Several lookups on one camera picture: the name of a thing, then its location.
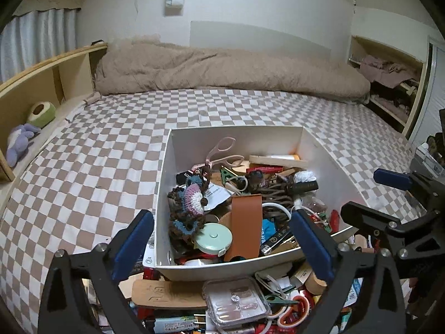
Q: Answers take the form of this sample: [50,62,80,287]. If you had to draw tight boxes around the green avocado plush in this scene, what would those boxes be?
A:
[27,102,57,128]

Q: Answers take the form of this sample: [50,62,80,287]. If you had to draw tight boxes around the pink handled scissors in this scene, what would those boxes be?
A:
[193,137,246,169]

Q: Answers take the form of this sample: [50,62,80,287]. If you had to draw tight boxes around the brown leather strap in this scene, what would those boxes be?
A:
[224,195,263,261]

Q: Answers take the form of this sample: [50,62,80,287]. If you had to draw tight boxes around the red pocket knife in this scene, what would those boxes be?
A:
[328,209,341,234]

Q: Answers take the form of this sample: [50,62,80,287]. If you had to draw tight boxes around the wooden closet shelf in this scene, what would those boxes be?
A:
[348,35,430,136]

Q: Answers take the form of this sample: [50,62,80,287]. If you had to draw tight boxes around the white cable loop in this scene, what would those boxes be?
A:
[262,202,293,221]

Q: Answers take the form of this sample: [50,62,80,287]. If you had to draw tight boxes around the checkered bed sheet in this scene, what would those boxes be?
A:
[0,87,423,334]

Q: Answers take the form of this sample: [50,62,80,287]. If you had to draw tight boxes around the pile of folded clothes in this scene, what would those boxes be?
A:
[358,54,421,91]

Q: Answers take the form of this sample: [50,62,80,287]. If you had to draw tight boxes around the white storage box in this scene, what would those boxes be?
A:
[153,125,371,282]

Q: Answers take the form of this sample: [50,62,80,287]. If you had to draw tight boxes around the clear plastic case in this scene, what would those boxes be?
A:
[202,276,272,333]

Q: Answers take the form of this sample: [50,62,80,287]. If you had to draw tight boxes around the white and blue packet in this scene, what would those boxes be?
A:
[205,184,232,211]

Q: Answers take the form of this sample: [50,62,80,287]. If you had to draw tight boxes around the clear plastic container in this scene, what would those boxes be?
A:
[412,143,445,178]

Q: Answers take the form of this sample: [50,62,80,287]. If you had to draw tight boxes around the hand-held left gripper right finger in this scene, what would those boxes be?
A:
[290,210,407,334]

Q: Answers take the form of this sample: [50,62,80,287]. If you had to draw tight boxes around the wooden headboard shelf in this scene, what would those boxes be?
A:
[0,42,108,183]

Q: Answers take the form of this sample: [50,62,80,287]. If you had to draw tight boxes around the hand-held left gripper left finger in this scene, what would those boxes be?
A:
[39,210,155,334]

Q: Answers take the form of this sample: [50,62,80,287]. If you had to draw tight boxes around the red flat packet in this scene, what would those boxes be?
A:
[250,166,284,175]

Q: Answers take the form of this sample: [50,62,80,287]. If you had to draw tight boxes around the green plastic clip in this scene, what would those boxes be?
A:
[220,168,237,188]

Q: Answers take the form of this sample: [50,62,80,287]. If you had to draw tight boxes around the colourful crochet doll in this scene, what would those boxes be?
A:
[168,174,209,244]

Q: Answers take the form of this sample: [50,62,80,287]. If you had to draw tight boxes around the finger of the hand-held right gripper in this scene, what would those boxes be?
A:
[340,201,445,261]
[374,168,440,213]

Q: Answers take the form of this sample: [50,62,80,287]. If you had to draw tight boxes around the white curtain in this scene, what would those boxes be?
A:
[0,7,78,84]

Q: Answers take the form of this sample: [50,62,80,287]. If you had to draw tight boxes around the carved wooden plaque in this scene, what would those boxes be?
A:
[131,279,207,310]

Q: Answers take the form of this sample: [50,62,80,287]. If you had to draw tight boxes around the beige duvet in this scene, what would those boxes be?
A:
[94,36,372,104]

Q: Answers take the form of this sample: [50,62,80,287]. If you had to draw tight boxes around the black rubber grip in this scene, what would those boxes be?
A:
[287,180,319,195]

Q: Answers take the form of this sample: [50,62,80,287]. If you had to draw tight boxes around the mint tape measure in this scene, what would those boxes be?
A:
[195,223,233,254]

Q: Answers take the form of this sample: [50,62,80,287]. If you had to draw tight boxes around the white sliding door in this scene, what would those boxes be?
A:
[405,36,445,147]

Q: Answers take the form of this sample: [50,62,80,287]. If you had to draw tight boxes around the red-handled scissors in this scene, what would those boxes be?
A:
[264,292,315,328]

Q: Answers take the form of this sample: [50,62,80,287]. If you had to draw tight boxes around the purple plush toy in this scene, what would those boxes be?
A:
[6,123,41,168]

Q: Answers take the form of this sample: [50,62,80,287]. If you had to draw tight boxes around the beige wooden case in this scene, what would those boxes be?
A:
[248,155,309,168]

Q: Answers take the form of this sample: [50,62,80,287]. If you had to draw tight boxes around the blue paper packet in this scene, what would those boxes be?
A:
[261,218,279,244]

